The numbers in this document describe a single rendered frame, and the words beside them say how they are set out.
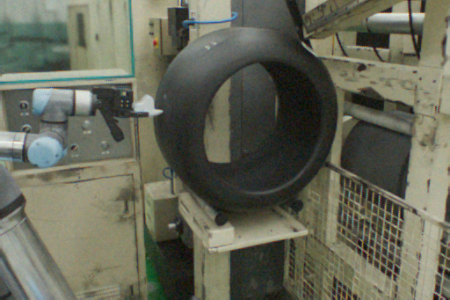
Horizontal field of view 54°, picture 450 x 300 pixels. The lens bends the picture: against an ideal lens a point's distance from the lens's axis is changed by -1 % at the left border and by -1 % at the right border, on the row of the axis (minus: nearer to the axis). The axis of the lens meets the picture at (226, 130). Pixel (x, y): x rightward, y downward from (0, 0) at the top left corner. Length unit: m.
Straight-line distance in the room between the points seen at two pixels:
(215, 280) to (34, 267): 1.33
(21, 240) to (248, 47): 0.83
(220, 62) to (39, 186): 1.05
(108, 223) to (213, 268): 0.52
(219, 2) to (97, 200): 1.00
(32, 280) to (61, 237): 1.36
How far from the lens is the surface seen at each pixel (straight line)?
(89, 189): 2.04
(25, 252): 0.75
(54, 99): 1.29
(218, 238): 1.46
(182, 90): 1.29
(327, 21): 1.62
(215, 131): 1.74
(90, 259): 2.18
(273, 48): 1.34
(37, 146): 1.18
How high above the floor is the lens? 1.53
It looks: 14 degrees down
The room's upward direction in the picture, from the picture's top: straight up
